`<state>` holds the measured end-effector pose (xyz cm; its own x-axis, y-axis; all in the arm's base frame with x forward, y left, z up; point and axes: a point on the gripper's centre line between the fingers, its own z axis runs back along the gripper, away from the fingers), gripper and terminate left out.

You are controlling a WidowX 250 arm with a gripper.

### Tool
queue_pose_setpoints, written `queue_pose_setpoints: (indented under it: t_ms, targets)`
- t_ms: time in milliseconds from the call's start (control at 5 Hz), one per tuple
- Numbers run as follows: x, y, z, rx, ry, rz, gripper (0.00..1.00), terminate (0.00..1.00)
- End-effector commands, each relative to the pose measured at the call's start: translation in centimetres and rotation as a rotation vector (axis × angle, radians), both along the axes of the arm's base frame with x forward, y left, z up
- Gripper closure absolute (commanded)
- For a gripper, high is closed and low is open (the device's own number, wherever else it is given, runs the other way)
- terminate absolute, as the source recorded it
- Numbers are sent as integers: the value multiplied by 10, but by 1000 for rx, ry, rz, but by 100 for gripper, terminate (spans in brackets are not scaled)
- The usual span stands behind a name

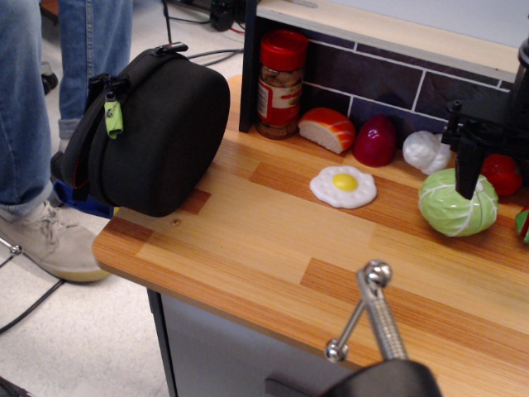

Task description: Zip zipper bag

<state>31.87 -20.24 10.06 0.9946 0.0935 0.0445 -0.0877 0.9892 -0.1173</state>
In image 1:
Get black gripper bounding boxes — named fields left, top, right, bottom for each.
left=442, top=99, right=528, bottom=199

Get black zipper bag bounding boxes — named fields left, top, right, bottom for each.
left=50, top=42, right=231, bottom=218

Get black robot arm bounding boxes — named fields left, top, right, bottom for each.
left=442, top=41, right=528, bottom=199

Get green zipper pull tab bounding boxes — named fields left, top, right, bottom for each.
left=104, top=101, right=123, bottom=139

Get toy red pepper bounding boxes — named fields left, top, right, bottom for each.
left=481, top=154, right=522, bottom=196

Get toy white garlic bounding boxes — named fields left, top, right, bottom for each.
left=403, top=131, right=451, bottom=175

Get toy green cabbage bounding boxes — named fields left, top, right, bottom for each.
left=418, top=169, right=499, bottom=237

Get toy red green vegetable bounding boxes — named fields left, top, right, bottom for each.
left=515, top=206, right=529, bottom=244

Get toy fried egg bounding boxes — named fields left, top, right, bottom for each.
left=309, top=165, right=377, bottom=209

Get toy salmon slice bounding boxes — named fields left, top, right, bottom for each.
left=298, top=108, right=356, bottom=154

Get wooden backsplash shelf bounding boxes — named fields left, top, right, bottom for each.
left=239, top=1, right=518, bottom=136

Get red lid spice jar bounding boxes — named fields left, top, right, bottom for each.
left=256, top=29, right=308, bottom=140

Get beige sneaker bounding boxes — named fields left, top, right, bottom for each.
left=1, top=201, right=108, bottom=283

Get person leg blue jeans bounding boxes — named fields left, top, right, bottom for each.
left=1, top=1, right=51, bottom=216

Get grey cabinet with handle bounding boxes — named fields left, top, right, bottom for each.
left=147, top=290, right=353, bottom=396

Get black floor cable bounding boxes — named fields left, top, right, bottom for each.
left=0, top=237, right=66, bottom=334

